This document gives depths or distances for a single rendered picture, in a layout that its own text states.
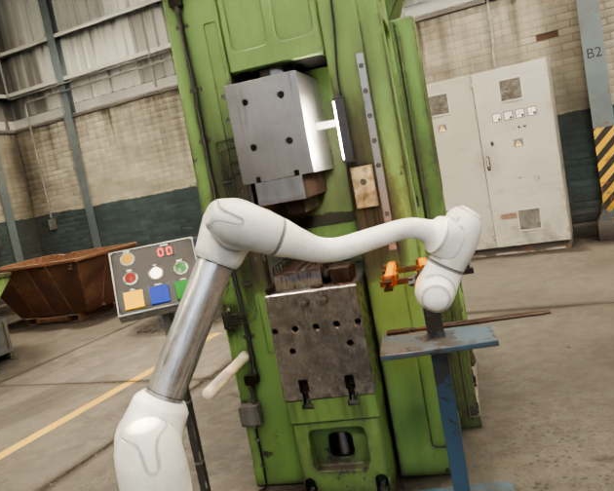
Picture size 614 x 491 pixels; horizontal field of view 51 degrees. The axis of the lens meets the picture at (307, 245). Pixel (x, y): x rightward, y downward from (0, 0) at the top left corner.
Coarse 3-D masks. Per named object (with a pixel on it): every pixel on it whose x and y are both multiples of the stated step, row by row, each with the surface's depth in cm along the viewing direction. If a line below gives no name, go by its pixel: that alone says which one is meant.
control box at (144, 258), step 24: (192, 240) 264; (120, 264) 257; (144, 264) 258; (168, 264) 259; (192, 264) 259; (120, 288) 253; (144, 288) 253; (120, 312) 249; (144, 312) 250; (168, 312) 257
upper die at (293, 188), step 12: (276, 180) 256; (288, 180) 254; (300, 180) 253; (312, 180) 268; (324, 180) 291; (264, 192) 258; (276, 192) 256; (288, 192) 255; (300, 192) 254; (312, 192) 265; (264, 204) 258
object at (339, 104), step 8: (336, 56) 255; (336, 64) 256; (336, 72) 256; (336, 96) 255; (344, 96) 257; (336, 104) 256; (344, 104) 256; (336, 112) 256; (344, 112) 256; (336, 120) 257; (344, 120) 256; (344, 128) 257; (344, 136) 257; (344, 144) 258; (352, 144) 259; (344, 152) 258; (352, 152) 258; (352, 160) 258
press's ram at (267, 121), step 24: (288, 72) 248; (240, 96) 254; (264, 96) 252; (288, 96) 249; (312, 96) 270; (240, 120) 255; (264, 120) 253; (288, 120) 251; (312, 120) 263; (240, 144) 257; (264, 144) 254; (288, 144) 252; (312, 144) 256; (240, 168) 258; (264, 168) 256; (288, 168) 254; (312, 168) 252
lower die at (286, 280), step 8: (296, 264) 277; (312, 264) 266; (320, 264) 263; (280, 272) 271; (288, 272) 260; (296, 272) 260; (304, 272) 259; (312, 272) 258; (320, 272) 257; (280, 280) 262; (288, 280) 261; (296, 280) 260; (304, 280) 259; (312, 280) 259; (320, 280) 258; (280, 288) 262; (288, 288) 261; (296, 288) 261
